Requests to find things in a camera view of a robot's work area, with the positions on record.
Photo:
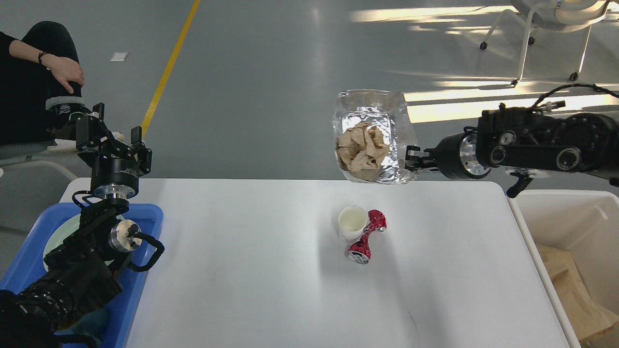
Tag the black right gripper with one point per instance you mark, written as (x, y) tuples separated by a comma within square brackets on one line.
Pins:
[(455, 156)]

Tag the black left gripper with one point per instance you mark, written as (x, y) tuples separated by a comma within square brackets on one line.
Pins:
[(111, 174)]

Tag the aluminium foil tray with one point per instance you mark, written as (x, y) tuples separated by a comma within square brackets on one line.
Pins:
[(388, 111)]

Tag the brown paper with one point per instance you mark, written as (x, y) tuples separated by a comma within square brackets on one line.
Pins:
[(361, 147)]

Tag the small white paper cup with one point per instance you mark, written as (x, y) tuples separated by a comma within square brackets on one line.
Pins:
[(352, 221)]

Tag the light green plate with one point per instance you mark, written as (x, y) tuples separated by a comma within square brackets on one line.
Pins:
[(64, 230)]

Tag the crushed red soda can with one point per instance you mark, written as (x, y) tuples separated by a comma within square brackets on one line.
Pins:
[(359, 252)]

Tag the brown paper bag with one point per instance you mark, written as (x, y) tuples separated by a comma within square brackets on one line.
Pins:
[(588, 319), (557, 262)]

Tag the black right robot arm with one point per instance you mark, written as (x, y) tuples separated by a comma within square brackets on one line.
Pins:
[(526, 141)]

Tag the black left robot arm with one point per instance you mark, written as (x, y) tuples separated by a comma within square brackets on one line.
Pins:
[(84, 271)]

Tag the seated person's forearm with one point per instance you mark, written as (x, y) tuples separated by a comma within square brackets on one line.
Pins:
[(26, 52)]

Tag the seated person's hand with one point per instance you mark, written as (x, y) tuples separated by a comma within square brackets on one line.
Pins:
[(66, 71)]

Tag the black and white shoe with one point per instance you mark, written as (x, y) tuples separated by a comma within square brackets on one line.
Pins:
[(65, 116)]

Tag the white plastic bin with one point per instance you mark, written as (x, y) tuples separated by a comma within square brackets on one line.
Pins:
[(582, 222)]

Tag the white chair on castors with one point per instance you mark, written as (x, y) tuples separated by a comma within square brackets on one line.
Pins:
[(551, 15)]

